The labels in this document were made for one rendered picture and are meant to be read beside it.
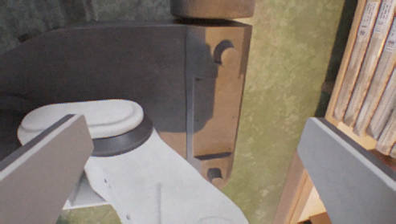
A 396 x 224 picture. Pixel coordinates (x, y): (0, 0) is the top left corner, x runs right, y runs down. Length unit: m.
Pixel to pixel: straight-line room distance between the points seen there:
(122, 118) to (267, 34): 0.53
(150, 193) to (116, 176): 0.06
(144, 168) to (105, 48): 0.26
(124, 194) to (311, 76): 0.77
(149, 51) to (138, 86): 0.08
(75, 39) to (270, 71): 0.60
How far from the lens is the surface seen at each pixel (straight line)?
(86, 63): 0.48
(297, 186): 1.13
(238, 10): 0.45
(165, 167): 0.31
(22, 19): 0.70
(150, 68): 0.46
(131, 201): 0.28
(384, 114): 0.79
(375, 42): 0.77
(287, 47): 0.77
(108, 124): 0.35
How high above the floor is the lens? 0.61
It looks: 58 degrees down
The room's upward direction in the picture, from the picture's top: 158 degrees clockwise
